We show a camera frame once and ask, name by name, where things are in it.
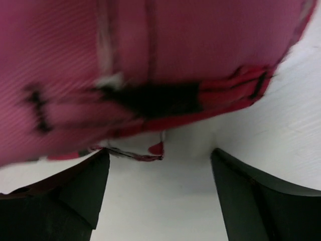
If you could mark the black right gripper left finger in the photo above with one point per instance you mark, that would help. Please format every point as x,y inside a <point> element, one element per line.
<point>65,206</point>

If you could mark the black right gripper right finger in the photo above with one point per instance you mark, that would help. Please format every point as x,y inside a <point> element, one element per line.
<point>258,206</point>

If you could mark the pink camouflage trousers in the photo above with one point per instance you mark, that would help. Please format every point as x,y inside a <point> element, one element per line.
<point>74,73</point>

